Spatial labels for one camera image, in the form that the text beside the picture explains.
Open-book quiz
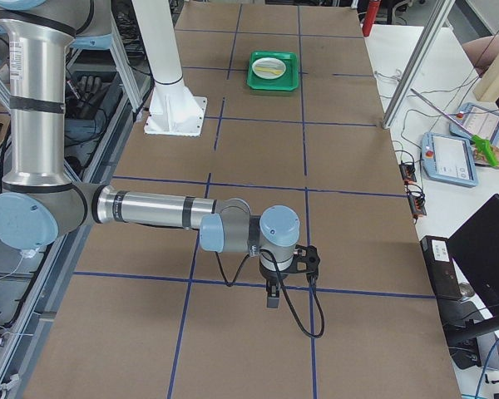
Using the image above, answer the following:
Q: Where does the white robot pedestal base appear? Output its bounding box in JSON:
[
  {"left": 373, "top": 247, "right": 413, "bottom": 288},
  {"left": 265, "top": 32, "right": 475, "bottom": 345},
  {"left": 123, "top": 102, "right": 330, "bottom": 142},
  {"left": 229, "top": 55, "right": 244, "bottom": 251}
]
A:
[{"left": 132, "top": 0, "right": 207, "bottom": 137}]

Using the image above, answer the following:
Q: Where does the green handled reacher grabber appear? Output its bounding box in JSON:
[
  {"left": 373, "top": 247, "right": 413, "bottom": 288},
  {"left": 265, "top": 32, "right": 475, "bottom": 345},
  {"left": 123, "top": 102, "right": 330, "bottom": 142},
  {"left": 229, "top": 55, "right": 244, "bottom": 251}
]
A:
[{"left": 410, "top": 88, "right": 499, "bottom": 170}]

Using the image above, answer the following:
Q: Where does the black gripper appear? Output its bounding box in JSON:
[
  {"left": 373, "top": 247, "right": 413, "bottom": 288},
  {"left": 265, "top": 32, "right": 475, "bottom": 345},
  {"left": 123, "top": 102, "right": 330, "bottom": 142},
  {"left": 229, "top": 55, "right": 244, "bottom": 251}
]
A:
[{"left": 259, "top": 262, "right": 280, "bottom": 308}]

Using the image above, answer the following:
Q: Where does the white round plate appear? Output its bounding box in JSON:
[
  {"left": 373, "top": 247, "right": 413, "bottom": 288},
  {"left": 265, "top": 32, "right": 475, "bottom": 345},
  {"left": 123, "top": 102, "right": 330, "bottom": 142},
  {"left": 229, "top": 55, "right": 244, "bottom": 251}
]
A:
[{"left": 251, "top": 57, "right": 287, "bottom": 80}]

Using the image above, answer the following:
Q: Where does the red cylinder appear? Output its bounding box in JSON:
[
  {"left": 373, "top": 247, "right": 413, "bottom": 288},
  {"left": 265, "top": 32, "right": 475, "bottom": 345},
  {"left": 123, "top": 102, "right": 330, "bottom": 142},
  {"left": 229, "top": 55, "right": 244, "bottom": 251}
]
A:
[{"left": 362, "top": 0, "right": 380, "bottom": 37}]

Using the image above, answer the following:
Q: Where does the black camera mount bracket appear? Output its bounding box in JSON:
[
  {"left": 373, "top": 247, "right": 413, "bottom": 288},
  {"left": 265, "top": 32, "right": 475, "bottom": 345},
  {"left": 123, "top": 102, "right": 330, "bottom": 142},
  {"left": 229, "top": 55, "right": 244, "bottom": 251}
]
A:
[{"left": 291, "top": 244, "right": 320, "bottom": 275}]

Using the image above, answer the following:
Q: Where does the aluminium frame post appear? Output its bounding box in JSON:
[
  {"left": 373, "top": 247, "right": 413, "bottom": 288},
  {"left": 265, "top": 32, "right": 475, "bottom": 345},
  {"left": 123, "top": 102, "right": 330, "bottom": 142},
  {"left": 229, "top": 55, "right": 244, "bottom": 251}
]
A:
[{"left": 382, "top": 0, "right": 455, "bottom": 129}]

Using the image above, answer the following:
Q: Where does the black orange connector box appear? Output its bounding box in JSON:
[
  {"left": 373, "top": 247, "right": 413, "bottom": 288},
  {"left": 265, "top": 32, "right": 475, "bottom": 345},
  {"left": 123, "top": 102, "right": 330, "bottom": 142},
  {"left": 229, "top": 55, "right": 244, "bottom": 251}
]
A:
[
  {"left": 399, "top": 162, "right": 417, "bottom": 185},
  {"left": 408, "top": 192, "right": 427, "bottom": 219}
]

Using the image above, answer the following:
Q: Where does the green plastic tray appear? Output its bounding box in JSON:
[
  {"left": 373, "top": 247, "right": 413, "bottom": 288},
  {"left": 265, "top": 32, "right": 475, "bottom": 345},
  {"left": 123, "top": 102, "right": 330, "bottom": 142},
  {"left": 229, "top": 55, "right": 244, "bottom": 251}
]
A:
[{"left": 246, "top": 51, "right": 299, "bottom": 91}]

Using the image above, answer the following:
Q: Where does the black computer monitor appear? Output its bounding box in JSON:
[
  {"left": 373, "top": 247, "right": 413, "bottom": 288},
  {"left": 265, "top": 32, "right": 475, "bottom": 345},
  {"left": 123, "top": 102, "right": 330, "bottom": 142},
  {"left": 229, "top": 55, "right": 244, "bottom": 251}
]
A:
[{"left": 446, "top": 194, "right": 499, "bottom": 346}]

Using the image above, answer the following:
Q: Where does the blue teach pendant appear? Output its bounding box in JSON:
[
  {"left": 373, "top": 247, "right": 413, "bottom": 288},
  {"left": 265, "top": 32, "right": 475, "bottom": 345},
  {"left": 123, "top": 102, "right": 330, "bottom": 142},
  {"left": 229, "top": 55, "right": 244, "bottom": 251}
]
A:
[
  {"left": 455, "top": 102, "right": 499, "bottom": 145},
  {"left": 421, "top": 132, "right": 478, "bottom": 187}
]

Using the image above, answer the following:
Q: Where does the near blue teach pendant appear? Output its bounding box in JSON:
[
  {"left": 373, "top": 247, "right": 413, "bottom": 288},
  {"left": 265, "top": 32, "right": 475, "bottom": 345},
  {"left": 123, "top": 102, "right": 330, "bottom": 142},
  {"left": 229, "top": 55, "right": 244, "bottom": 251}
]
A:
[{"left": 421, "top": 132, "right": 478, "bottom": 187}]

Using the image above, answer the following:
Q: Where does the far blue teach pendant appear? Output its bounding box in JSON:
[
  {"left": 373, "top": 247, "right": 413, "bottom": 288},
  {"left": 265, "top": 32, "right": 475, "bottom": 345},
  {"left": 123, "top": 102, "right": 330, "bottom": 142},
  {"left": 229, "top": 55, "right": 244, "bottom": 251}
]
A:
[{"left": 455, "top": 102, "right": 499, "bottom": 145}]

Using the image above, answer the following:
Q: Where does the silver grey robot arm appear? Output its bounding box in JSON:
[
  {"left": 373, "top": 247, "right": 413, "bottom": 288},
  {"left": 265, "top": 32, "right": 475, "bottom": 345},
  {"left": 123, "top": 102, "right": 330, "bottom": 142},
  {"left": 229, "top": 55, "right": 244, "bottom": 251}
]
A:
[{"left": 0, "top": 1, "right": 305, "bottom": 308}]

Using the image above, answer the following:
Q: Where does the yellow plastic spoon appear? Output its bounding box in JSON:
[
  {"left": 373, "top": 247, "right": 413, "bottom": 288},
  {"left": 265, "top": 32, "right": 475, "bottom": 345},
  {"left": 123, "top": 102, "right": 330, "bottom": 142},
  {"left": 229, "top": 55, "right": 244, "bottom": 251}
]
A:
[{"left": 254, "top": 67, "right": 284, "bottom": 79}]

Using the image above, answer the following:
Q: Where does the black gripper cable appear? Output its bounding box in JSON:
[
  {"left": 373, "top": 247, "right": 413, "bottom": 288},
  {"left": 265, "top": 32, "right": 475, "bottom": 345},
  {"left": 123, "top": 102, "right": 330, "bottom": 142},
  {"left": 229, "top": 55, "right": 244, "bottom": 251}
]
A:
[{"left": 214, "top": 247, "right": 327, "bottom": 338}]

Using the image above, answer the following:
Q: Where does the aluminium side frame rail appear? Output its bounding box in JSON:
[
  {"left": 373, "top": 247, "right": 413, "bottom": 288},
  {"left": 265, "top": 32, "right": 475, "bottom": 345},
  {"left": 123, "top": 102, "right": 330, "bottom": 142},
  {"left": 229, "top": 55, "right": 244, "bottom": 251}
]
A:
[{"left": 0, "top": 77, "right": 134, "bottom": 398}]

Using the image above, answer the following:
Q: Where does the black desktop computer box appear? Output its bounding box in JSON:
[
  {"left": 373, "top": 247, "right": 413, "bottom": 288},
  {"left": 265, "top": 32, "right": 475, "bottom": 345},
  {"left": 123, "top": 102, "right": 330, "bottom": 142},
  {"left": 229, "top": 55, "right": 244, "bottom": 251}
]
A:
[{"left": 420, "top": 235, "right": 462, "bottom": 301}]

